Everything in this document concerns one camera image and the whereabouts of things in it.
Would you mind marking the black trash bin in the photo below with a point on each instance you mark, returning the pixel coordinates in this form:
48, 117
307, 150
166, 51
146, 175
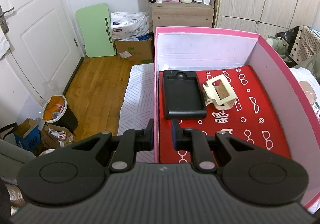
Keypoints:
67, 118

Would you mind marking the pink cardboard box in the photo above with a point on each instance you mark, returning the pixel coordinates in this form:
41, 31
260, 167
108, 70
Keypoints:
287, 103

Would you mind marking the blue cardboard box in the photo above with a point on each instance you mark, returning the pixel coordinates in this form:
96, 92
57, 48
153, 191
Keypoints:
28, 138

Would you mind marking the cream hair claw clip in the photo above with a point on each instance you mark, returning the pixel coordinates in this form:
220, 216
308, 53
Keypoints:
208, 88

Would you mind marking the grey cushion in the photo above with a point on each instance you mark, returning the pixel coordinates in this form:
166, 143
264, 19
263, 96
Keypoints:
12, 159

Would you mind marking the green plush toy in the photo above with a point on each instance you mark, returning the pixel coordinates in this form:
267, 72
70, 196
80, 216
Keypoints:
275, 45

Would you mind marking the black plastic tray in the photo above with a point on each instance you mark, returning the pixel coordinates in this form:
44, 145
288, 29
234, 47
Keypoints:
185, 96

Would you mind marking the white door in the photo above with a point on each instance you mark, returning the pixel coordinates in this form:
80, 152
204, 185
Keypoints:
37, 26

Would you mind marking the open cardboard box with trash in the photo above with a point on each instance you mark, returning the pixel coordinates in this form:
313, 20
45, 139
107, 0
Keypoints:
58, 135

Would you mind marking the black and white patterned bag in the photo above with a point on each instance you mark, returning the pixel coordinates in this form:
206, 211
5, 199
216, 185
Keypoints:
303, 43

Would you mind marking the white tissue paper pack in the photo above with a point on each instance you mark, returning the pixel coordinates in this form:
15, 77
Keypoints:
130, 23

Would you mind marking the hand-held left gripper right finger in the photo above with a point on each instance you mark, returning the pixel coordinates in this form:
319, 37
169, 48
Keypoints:
174, 135

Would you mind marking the brown cardboard box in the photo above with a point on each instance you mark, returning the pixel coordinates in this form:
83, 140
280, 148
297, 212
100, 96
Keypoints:
136, 50

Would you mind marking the green folding table board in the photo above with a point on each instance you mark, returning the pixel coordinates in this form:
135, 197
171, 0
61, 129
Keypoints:
93, 31

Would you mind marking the white striped bedsheet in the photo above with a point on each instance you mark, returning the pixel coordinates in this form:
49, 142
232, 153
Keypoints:
136, 103

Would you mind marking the white printed bag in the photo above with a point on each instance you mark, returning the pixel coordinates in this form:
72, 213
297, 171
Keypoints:
3, 43

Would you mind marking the red printed cloth liner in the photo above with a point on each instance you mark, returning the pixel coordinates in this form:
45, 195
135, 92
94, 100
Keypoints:
250, 126

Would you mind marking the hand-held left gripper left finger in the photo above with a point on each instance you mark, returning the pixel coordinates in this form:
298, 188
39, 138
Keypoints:
150, 135

